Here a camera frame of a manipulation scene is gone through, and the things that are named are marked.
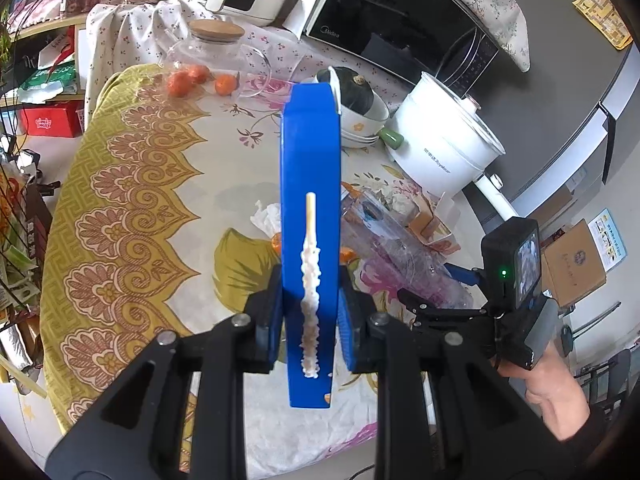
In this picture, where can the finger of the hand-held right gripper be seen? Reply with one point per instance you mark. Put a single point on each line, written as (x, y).
(440, 310)
(462, 274)

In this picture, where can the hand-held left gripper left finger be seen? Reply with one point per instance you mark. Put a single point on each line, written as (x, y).
(265, 320)

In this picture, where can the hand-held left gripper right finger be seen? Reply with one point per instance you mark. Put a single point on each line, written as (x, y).
(348, 332)

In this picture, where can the brown paper carton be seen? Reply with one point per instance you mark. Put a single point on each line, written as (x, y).
(430, 222)

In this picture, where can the crushed clear plastic bottle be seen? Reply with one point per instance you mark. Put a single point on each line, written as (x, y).
(400, 260)

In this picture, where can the white tissue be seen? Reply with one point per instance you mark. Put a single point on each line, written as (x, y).
(265, 217)

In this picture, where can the blue paper carton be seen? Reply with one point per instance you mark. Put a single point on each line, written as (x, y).
(310, 170)

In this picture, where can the person's right hand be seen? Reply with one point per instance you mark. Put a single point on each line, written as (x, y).
(555, 390)

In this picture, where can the orange peel piece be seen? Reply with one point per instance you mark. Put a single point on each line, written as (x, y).
(348, 255)
(276, 243)

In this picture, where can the blue and white printed box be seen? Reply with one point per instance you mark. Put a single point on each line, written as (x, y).
(607, 237)

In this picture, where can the white electric cooking pot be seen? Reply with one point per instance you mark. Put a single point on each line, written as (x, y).
(440, 155)

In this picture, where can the small green ceramic object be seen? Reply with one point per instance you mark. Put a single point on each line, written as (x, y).
(391, 138)

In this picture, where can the glass pot lid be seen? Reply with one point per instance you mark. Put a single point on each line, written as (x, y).
(470, 110)

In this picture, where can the grey refrigerator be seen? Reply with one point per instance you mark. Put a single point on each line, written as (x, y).
(560, 110)

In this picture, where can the stack of white plates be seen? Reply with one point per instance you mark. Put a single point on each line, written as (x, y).
(365, 137)

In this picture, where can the white flower print bowl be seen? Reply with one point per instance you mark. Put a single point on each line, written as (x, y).
(370, 115)

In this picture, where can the dark green squash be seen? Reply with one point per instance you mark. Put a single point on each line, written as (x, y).
(352, 90)

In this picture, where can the small orange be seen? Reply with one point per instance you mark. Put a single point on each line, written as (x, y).
(178, 83)
(225, 84)
(198, 74)

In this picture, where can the black microwave oven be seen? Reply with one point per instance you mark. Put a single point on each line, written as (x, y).
(400, 15)

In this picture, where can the yellow printed sheet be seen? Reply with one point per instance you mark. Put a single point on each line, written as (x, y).
(602, 15)

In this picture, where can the floral microwave cover cloth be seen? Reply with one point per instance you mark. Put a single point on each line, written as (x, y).
(480, 0)

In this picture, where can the glass pitcher with cork lid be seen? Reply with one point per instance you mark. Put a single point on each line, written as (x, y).
(220, 50)

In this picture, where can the red cardboard box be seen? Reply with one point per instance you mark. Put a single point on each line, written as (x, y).
(50, 119)

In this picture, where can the green and white package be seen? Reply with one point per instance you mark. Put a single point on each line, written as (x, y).
(50, 82)

